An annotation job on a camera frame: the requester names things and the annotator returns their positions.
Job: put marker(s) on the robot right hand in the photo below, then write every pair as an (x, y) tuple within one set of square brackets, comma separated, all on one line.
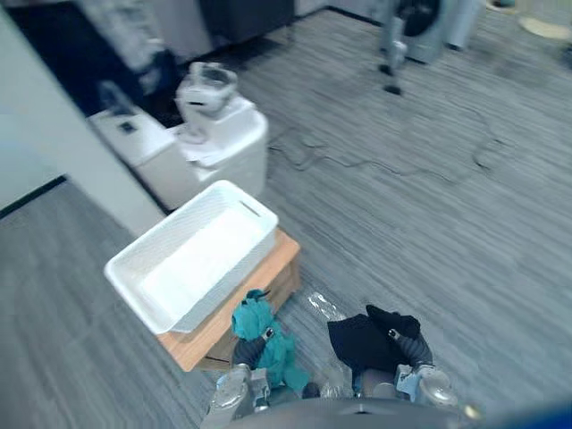
[(415, 349)]

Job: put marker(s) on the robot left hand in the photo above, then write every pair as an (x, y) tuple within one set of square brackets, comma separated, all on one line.
[(250, 353)]

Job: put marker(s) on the wooden box stool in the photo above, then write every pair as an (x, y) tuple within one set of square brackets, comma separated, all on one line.
[(250, 295)]

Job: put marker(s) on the teal cloth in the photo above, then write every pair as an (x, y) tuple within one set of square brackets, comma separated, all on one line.
[(279, 353)]

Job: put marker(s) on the white rounded cabinet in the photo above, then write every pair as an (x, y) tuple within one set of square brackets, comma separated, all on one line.
[(237, 147)]

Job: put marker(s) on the round beige mat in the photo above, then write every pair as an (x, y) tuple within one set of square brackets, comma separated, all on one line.
[(545, 27)]

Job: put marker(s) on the white low cabinet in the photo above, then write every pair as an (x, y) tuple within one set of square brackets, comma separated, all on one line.
[(147, 152)]

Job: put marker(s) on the small black device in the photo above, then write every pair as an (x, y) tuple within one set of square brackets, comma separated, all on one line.
[(127, 127)]

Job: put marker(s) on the white paper sheet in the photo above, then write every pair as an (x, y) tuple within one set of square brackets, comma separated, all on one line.
[(203, 156)]

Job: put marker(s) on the clear plastic wrap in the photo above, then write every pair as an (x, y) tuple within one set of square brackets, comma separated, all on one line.
[(322, 305)]

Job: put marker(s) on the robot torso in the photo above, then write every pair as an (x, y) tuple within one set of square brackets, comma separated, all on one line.
[(348, 413)]

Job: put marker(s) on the black cloth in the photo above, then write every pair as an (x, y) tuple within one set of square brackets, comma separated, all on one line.
[(362, 342)]

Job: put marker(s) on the dark grey sofa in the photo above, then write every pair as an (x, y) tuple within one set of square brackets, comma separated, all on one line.
[(250, 18)]

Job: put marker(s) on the white waste bin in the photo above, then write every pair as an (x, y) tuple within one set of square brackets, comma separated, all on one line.
[(465, 22)]

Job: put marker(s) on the white countertop appliance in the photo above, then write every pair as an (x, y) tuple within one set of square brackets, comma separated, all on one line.
[(205, 96)]

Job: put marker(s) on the white plastic laundry basket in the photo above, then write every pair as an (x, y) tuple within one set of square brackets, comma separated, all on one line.
[(196, 263)]

